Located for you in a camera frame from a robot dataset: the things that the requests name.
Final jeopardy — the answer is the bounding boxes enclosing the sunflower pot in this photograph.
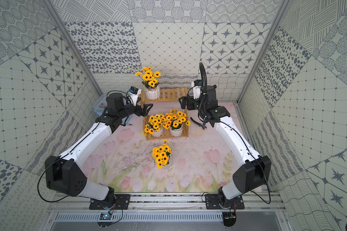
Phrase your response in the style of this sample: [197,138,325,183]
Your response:
[152,140,172,168]
[142,114,164,137]
[163,109,191,137]
[135,66,162,100]

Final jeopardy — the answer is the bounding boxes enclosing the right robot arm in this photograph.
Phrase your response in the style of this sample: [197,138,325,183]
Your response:
[179,81,271,208]

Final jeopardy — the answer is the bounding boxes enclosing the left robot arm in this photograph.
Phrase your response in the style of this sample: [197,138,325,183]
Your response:
[42,92,153,208]

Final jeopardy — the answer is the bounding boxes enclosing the wooden two-tier shelf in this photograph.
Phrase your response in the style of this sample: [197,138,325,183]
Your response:
[140,88,189,140]

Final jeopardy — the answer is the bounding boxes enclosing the clear blue plastic toolbox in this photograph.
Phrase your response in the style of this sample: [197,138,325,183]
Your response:
[93,94,107,116]

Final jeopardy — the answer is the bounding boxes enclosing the floral table mat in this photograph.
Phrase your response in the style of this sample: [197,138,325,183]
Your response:
[82,111,240,193]

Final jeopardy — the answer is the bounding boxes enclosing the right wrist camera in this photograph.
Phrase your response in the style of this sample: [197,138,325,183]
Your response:
[191,80,202,100]

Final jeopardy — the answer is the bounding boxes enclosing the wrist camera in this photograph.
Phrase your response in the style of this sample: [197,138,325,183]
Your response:
[128,86,142,106]
[191,80,202,100]

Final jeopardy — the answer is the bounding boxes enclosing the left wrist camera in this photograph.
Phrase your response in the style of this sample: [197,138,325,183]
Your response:
[128,86,142,106]

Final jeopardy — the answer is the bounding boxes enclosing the blue handled pliers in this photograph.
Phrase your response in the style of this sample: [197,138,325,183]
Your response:
[190,117,207,130]

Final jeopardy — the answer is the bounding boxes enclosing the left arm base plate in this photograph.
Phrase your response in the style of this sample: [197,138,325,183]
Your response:
[89,194,131,210]

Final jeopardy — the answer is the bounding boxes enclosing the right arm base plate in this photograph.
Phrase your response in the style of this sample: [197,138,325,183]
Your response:
[202,193,245,209]

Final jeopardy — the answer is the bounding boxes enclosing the aluminium rail frame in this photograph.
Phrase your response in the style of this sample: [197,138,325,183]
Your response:
[40,191,293,231]

